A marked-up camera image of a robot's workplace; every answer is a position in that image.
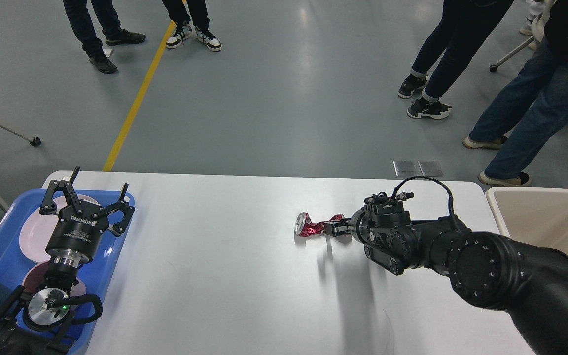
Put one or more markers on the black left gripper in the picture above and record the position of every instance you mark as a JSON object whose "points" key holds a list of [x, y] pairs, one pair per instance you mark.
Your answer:
{"points": [[82, 234]]}

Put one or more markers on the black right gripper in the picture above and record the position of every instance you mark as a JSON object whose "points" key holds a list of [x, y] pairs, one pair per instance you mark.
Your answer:
{"points": [[356, 227]]}

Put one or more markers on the crushed red can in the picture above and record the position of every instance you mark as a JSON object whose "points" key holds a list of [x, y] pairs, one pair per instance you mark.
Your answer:
{"points": [[304, 227]]}

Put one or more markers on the pink plate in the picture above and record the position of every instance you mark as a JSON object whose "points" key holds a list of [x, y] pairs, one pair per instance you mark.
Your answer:
{"points": [[35, 234]]}

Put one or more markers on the pink mug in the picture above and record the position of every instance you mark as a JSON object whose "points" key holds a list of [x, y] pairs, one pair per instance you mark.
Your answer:
{"points": [[35, 277]]}

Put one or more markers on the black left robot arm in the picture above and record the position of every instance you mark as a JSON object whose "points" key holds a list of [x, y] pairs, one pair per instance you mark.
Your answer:
{"points": [[36, 324]]}

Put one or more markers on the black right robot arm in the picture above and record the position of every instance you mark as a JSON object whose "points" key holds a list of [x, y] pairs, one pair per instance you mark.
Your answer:
{"points": [[485, 269]]}

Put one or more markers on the metal floor plate left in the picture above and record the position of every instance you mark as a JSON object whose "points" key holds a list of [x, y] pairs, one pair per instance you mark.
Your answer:
{"points": [[405, 168]]}

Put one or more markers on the metal floor plate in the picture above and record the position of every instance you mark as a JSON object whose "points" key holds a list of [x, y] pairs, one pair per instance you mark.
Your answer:
{"points": [[430, 168], [405, 168]]}

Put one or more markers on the metal floor plate right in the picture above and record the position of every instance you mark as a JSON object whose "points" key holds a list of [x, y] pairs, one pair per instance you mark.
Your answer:
{"points": [[430, 168]]}

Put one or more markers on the person in dark trousers left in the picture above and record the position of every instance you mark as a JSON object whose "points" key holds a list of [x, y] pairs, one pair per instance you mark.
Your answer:
{"points": [[83, 28]]}

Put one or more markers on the person in black trousers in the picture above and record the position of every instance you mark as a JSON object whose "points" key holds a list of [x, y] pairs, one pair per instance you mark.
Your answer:
{"points": [[190, 18]]}

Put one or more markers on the beige plastic bin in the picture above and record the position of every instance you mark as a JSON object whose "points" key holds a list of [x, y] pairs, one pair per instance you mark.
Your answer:
{"points": [[536, 216]]}

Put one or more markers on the person with black sneakers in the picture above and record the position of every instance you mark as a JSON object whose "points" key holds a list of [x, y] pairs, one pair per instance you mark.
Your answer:
{"points": [[463, 28]]}

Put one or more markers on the white office chair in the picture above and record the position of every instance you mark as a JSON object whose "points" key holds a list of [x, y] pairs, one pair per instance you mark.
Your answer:
{"points": [[533, 27]]}

